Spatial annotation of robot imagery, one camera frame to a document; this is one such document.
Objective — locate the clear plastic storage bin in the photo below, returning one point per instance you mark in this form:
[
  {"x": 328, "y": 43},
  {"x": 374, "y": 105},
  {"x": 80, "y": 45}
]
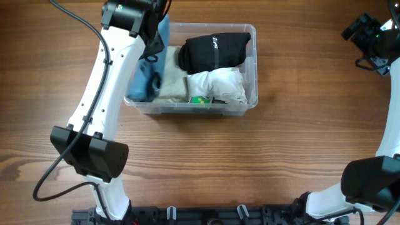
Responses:
[{"x": 179, "y": 32}]

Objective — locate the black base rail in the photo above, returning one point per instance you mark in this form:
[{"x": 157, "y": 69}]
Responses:
[{"x": 267, "y": 214}]

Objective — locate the cream cloth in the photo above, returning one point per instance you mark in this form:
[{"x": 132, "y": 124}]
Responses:
[{"x": 174, "y": 88}]

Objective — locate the blue denim jeans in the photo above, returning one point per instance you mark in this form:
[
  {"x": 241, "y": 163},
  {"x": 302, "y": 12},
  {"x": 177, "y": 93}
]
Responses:
[{"x": 145, "y": 85}]

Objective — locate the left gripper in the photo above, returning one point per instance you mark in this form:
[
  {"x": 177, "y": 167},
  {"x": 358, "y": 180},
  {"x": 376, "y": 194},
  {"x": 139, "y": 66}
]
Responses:
[{"x": 158, "y": 46}]

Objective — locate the white t-shirt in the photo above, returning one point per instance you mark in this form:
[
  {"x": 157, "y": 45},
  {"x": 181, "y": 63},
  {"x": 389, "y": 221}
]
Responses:
[{"x": 223, "y": 84}]

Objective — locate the black garment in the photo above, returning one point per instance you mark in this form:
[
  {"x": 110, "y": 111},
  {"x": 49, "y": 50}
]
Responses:
[{"x": 214, "y": 51}]

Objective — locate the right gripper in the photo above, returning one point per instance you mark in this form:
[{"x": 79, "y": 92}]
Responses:
[{"x": 371, "y": 26}]

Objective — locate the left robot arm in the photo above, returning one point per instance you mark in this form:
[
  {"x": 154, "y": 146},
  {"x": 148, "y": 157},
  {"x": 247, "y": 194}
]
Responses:
[{"x": 133, "y": 41}]

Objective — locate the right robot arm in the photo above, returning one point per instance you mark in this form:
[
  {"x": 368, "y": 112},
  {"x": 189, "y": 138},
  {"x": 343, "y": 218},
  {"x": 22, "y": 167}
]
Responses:
[{"x": 371, "y": 184}]

